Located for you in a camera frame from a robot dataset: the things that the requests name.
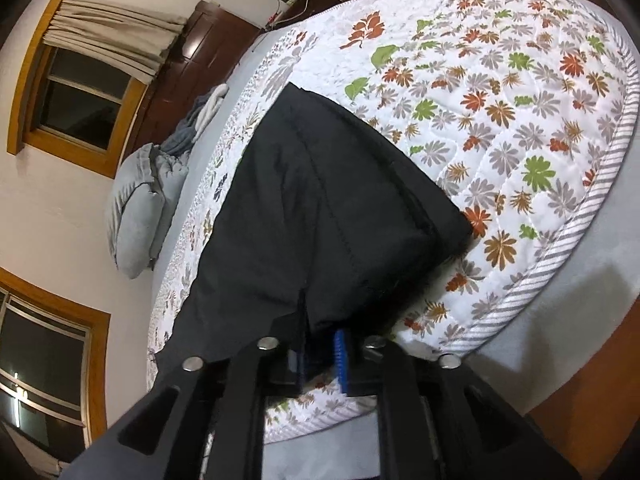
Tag curtained wooden frame window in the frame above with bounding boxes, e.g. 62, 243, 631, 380
7, 0, 149, 179

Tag black pants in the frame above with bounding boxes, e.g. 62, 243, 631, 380
155, 82, 476, 376

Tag dark grey fleece blanket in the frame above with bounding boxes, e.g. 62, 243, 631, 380
162, 107, 211, 158

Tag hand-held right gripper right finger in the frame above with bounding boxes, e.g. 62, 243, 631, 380
331, 329, 582, 480

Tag large grey pillow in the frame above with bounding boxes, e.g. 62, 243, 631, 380
122, 180, 167, 281

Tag beige curtain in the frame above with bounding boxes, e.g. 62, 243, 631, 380
42, 0, 190, 83

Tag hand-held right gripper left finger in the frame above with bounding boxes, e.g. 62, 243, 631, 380
60, 290, 308, 480

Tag dark wooden headboard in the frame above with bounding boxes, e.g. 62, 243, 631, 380
130, 0, 271, 161

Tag grey pillows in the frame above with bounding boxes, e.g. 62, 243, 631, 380
107, 142, 157, 261

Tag white cloth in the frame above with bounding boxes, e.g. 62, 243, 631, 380
195, 85, 230, 131

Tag flat grey pillow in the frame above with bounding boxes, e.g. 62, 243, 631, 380
150, 152, 192, 261

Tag floral quilted blanket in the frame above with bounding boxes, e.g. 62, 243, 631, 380
145, 0, 640, 446

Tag wide wooden frame window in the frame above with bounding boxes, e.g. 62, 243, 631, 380
0, 267, 112, 463

